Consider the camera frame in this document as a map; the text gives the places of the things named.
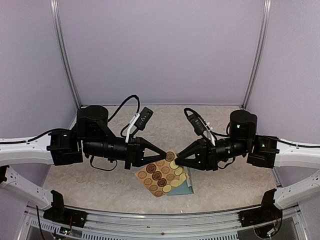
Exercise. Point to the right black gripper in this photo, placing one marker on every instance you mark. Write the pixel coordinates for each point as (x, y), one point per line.
(207, 153)

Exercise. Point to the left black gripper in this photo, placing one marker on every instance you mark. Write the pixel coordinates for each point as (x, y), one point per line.
(135, 151)

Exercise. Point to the yellow paper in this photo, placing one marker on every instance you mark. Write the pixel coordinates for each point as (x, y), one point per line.
(163, 176)

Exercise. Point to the blue envelope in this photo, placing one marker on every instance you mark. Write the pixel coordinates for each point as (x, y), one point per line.
(186, 188)

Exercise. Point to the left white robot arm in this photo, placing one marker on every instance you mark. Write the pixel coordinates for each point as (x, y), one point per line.
(90, 137)

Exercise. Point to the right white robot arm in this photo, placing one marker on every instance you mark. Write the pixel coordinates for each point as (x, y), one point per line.
(240, 139)

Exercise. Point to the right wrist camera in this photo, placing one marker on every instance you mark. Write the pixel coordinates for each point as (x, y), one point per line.
(197, 123)

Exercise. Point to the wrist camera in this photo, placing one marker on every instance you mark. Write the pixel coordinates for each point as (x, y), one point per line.
(143, 118)
(197, 123)

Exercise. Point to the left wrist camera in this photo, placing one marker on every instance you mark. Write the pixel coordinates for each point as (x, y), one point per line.
(143, 118)

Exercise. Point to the aluminium front rail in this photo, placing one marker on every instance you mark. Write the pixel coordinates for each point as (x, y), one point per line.
(103, 225)

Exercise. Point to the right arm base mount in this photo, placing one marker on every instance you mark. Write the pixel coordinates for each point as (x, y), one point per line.
(259, 215)

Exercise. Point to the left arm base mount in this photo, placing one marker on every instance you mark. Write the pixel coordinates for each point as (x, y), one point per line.
(66, 216)

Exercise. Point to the right aluminium corner post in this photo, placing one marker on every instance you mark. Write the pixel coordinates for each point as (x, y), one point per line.
(258, 53)

